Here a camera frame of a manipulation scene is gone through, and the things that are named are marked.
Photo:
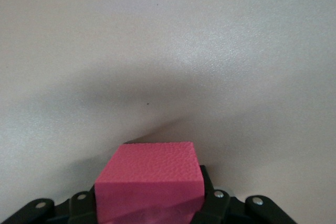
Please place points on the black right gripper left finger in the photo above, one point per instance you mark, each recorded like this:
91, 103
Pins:
52, 213

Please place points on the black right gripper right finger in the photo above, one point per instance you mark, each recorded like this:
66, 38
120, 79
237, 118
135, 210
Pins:
236, 213

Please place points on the red foam cube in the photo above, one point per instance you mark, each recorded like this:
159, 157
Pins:
149, 171

